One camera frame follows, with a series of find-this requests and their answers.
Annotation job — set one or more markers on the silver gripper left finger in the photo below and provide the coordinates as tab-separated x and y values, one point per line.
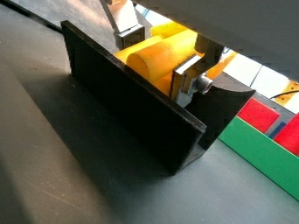
122	16

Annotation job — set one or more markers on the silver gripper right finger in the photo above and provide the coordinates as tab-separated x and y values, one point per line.
190	78

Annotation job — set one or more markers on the yellow three prong object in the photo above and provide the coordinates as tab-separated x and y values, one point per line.
159	54

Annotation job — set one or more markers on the black curved fixture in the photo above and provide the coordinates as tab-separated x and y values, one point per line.
177	133

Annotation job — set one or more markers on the green shape sorter board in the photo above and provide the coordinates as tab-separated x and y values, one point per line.
271	159

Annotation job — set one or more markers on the red square block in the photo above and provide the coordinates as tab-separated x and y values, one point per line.
258	115

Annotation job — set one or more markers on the blue cylinder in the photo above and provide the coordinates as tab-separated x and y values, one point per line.
277	130

